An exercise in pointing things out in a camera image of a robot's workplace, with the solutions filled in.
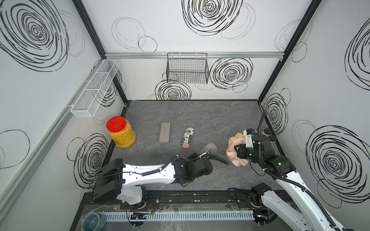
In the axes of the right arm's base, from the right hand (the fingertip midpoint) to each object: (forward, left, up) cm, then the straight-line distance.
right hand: (235, 148), depth 75 cm
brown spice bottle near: (+11, -26, -8) cm, 29 cm away
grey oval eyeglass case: (+1, +13, 0) cm, 13 cm away
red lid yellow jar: (+8, +64, +1) cm, 64 cm away
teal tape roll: (-33, +69, -14) cm, 78 cm away
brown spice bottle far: (+16, -25, -9) cm, 31 cm away
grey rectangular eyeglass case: (+16, +42, -13) cm, 47 cm away
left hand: (-5, +18, -5) cm, 20 cm away
